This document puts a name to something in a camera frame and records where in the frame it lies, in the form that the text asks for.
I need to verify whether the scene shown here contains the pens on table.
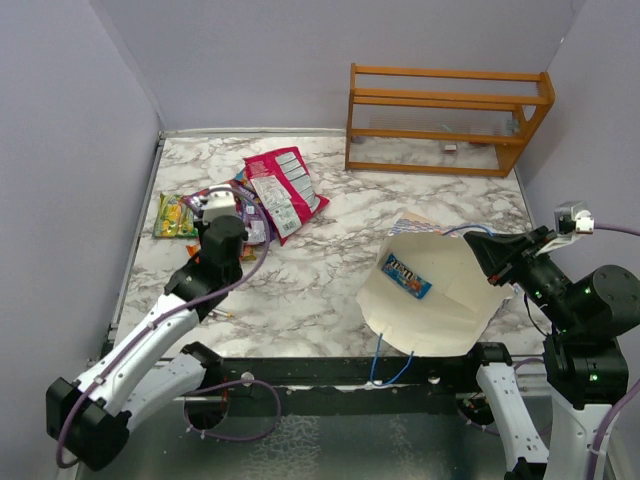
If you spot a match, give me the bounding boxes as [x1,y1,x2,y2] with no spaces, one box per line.
[210,309,233,319]

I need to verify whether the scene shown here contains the red snack bag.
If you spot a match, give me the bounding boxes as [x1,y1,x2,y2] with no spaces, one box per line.
[244,147,330,245]

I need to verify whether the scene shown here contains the purple cable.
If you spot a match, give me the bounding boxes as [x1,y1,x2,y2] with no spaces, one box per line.
[54,185,274,470]
[464,222,640,480]

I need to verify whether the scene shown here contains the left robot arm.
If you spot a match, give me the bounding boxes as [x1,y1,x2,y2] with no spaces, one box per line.
[45,215,248,471]

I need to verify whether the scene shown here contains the blue M&M's bag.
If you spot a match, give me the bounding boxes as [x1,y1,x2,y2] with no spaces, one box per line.
[382,253,432,300]

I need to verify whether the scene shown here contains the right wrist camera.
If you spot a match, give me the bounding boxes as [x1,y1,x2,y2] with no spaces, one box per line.
[540,201,595,254]

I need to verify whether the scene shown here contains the wooden rack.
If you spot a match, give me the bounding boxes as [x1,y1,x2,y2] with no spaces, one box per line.
[344,63,556,177]

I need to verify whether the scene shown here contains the green Fox's candy bag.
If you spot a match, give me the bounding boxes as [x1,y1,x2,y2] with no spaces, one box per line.
[153,193,198,239]

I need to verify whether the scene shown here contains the purple snack bag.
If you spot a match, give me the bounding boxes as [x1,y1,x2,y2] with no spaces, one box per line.
[241,200,273,246]

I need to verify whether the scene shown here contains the orange candy bag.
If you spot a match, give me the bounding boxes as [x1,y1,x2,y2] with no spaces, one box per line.
[186,243,257,264]

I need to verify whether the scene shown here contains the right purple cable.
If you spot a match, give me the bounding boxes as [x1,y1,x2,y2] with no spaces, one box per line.
[464,222,640,480]

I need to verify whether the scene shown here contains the blue snack bag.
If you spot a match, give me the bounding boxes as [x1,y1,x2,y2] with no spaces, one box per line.
[229,169,253,192]

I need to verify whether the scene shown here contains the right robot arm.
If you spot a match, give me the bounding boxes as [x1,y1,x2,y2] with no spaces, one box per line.
[459,227,639,479]

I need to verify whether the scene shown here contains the purple Fox's berries bag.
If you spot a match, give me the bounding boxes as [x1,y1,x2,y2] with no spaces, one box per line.
[181,188,210,218]

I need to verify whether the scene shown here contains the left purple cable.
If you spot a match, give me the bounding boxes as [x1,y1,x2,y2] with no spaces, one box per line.
[54,185,274,470]

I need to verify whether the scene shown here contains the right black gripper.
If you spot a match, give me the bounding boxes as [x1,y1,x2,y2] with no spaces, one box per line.
[467,221,583,329]

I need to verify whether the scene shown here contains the blue checkered paper bag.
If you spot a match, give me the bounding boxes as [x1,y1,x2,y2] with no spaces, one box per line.
[356,212,513,367]

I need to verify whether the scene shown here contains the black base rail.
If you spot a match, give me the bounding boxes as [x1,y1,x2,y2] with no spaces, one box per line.
[181,342,513,417]

